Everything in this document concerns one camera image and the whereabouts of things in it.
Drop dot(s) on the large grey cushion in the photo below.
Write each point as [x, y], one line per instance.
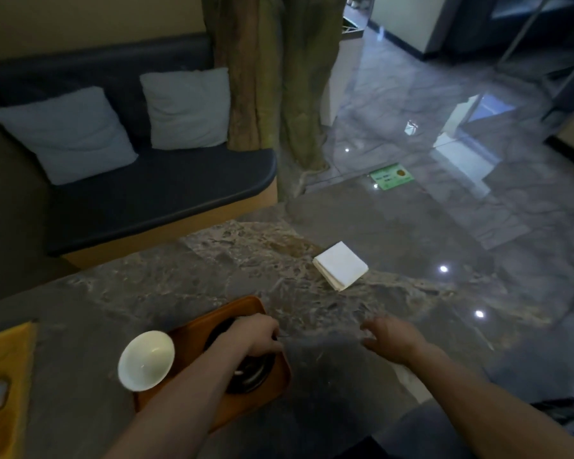
[64, 133]

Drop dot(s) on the metal frame stand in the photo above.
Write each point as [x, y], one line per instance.
[540, 52]

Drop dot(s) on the white counter with dark base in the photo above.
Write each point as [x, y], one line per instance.
[406, 21]

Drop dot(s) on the person's right hand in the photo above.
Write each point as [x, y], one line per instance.
[394, 340]

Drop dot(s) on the green card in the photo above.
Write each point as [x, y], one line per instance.
[391, 177]

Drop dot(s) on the small grey cushion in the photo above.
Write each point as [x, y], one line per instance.
[186, 109]

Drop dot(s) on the yellow placemat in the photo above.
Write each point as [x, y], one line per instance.
[7, 415]

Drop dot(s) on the person's left hand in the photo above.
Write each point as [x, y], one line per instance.
[256, 334]

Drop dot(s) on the person's right forearm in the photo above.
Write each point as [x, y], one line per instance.
[488, 411]

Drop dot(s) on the black round dish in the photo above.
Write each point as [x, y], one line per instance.
[248, 372]

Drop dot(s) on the person's left fingers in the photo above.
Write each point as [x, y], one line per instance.
[276, 343]

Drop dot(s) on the white ceramic bowl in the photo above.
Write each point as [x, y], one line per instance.
[146, 360]

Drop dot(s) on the dark upholstered bench sofa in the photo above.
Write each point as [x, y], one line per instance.
[162, 191]

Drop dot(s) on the stack of white napkins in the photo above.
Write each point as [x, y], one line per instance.
[340, 265]

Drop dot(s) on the person's right fingers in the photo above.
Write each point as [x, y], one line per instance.
[370, 335]

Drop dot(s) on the person's left forearm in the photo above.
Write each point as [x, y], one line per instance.
[186, 406]

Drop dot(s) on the orange wooden tray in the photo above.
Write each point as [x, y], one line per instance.
[196, 339]

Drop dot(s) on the decorative tree trunk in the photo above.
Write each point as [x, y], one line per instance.
[277, 76]

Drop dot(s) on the person's grey clothing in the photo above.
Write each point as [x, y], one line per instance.
[416, 434]

